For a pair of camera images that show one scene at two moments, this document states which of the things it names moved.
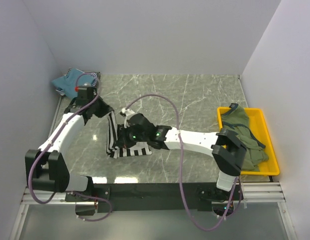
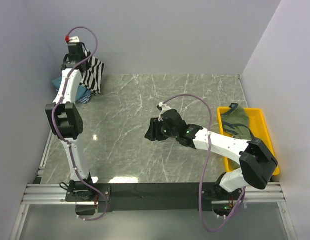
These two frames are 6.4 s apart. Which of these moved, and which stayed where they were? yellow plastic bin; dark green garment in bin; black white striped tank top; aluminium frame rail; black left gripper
Moved: black white striped tank top; black left gripper
Stayed: dark green garment in bin; yellow plastic bin; aluminium frame rail
